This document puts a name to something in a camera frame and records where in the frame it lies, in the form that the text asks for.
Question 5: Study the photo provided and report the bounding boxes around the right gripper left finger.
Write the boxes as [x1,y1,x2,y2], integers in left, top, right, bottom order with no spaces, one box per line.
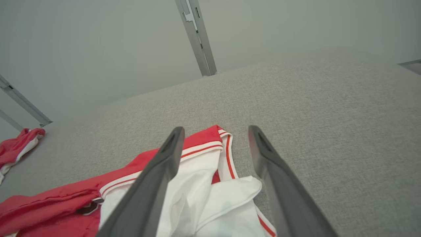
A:
[95,126,186,237]

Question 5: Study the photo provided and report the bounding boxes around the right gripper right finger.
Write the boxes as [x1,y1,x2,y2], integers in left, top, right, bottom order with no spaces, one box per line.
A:
[247,125,338,237]

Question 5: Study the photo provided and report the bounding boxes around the red jersey with white sleeves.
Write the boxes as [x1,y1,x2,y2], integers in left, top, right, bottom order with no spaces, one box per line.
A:
[0,125,277,237]

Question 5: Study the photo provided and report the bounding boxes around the red shorts with white trim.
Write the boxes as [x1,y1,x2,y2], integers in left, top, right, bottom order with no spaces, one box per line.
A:
[0,128,46,185]

